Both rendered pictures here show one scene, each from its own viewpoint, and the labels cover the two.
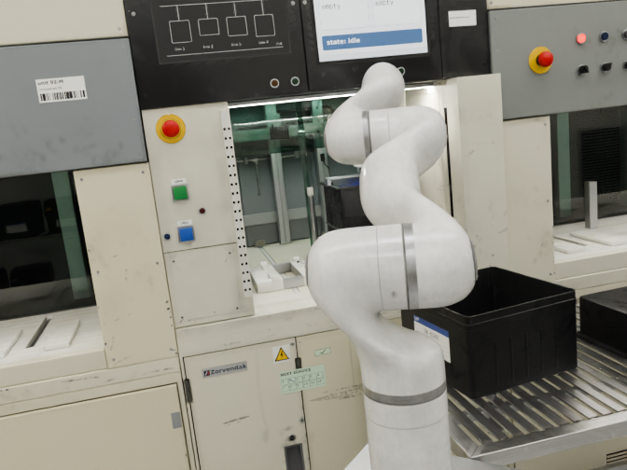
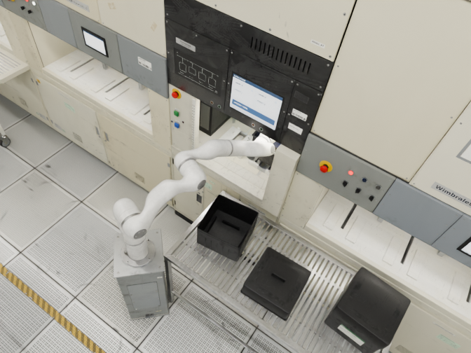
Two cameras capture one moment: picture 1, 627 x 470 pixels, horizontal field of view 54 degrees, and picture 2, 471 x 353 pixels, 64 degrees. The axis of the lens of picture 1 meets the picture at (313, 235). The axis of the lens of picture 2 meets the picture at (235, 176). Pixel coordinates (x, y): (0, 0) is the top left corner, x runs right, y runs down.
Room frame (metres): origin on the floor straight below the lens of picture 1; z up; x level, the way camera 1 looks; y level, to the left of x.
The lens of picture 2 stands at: (0.40, -1.10, 2.80)
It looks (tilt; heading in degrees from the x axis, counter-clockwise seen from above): 51 degrees down; 39
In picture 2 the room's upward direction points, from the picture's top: 9 degrees clockwise
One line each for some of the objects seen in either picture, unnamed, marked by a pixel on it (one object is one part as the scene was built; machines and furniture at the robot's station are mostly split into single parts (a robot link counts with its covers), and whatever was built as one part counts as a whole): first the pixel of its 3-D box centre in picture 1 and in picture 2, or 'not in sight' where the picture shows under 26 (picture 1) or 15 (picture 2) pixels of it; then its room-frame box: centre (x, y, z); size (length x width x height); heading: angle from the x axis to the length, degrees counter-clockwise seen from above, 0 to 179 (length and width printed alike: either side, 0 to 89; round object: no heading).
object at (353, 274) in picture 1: (374, 309); (129, 220); (0.84, -0.08, 1.07); 0.19 x 0.12 x 0.24; 82
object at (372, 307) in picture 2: not in sight; (365, 312); (1.49, -1.22, 0.89); 0.29 x 0.29 x 0.25; 8
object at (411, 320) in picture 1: (484, 325); (227, 227); (1.30, -0.36, 0.85); 0.28 x 0.28 x 0.17; 21
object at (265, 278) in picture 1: (286, 272); (236, 141); (1.80, 0.09, 0.89); 0.22 x 0.21 x 0.04; 12
